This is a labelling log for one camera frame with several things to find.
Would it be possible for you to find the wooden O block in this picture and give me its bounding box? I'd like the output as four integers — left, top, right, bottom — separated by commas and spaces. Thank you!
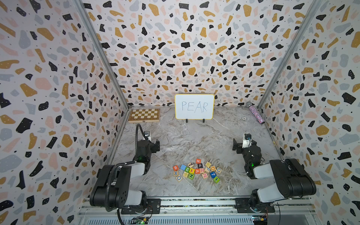
176, 175, 183, 182

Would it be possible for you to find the blue 7 block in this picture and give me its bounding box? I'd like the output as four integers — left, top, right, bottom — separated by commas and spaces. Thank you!
210, 172, 217, 179

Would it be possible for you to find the green N block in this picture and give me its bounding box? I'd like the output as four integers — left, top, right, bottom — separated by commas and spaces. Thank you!
188, 173, 195, 180

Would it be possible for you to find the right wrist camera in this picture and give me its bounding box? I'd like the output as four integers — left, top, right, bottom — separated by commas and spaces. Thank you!
242, 133, 252, 148

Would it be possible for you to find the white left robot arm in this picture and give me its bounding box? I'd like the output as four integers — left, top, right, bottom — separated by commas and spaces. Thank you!
90, 124, 160, 214

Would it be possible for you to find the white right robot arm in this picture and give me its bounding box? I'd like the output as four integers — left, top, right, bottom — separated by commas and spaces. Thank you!
232, 133, 317, 213

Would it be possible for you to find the wooden pink N block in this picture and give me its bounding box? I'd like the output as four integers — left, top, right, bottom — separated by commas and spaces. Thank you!
202, 173, 209, 179

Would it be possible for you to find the light blue block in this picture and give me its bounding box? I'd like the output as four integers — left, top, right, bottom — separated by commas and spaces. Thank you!
180, 165, 187, 171

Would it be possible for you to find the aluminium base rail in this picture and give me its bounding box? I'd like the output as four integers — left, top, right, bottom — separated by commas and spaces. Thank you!
75, 196, 318, 225

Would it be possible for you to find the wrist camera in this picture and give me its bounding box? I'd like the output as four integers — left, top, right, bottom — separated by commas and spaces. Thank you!
242, 133, 252, 148
144, 131, 152, 141

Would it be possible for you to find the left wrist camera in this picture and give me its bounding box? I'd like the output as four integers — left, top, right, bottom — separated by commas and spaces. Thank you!
144, 131, 152, 141

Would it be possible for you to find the wooden chessboard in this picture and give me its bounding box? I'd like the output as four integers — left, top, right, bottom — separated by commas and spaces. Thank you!
128, 108, 160, 123

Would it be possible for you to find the green I block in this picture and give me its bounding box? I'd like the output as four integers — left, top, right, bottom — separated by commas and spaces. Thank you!
213, 176, 220, 183

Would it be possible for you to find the yellow framed whiteboard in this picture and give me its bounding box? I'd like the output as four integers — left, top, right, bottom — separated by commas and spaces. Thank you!
174, 94, 215, 120

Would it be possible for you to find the pink glitter bottle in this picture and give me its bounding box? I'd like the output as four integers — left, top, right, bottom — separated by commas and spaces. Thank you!
246, 102, 265, 124

